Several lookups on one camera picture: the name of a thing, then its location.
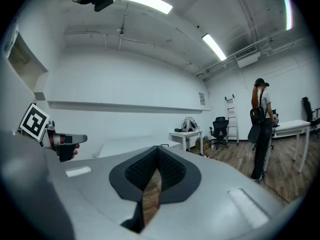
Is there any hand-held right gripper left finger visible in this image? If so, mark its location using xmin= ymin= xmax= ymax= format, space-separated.
xmin=44 ymin=145 xmax=159 ymax=240

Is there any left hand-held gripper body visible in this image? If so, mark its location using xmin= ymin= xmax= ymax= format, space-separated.
xmin=19 ymin=103 xmax=81 ymax=163

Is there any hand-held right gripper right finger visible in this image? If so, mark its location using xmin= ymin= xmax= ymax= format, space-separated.
xmin=139 ymin=145 xmax=305 ymax=240

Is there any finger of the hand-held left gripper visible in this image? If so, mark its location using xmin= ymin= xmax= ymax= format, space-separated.
xmin=73 ymin=134 xmax=88 ymax=145

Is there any person's left hand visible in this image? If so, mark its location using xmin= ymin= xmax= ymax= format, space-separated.
xmin=71 ymin=143 xmax=81 ymax=160

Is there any small white desk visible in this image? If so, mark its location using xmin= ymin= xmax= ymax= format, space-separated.
xmin=169 ymin=129 xmax=204 ymax=155

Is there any black office chair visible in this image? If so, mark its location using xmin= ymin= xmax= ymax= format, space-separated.
xmin=208 ymin=116 xmax=230 ymax=150

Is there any white backpack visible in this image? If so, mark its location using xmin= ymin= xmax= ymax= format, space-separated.
xmin=181 ymin=116 xmax=198 ymax=133

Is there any aluminium ladder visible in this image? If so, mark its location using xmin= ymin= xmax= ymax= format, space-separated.
xmin=224 ymin=93 xmax=240 ymax=144

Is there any long white desk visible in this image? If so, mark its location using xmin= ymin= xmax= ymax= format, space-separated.
xmin=263 ymin=119 xmax=312 ymax=174

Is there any black high-back chair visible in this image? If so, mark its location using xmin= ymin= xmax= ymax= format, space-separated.
xmin=301 ymin=96 xmax=320 ymax=138

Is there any white air conditioner unit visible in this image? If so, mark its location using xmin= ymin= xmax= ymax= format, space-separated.
xmin=234 ymin=45 xmax=261 ymax=69

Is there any long ceiling light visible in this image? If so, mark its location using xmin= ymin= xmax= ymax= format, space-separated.
xmin=282 ymin=0 xmax=294 ymax=31
xmin=103 ymin=0 xmax=174 ymax=15
xmin=201 ymin=33 xmax=228 ymax=62

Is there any black floor cable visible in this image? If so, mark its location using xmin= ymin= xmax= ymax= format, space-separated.
xmin=261 ymin=175 xmax=292 ymax=204

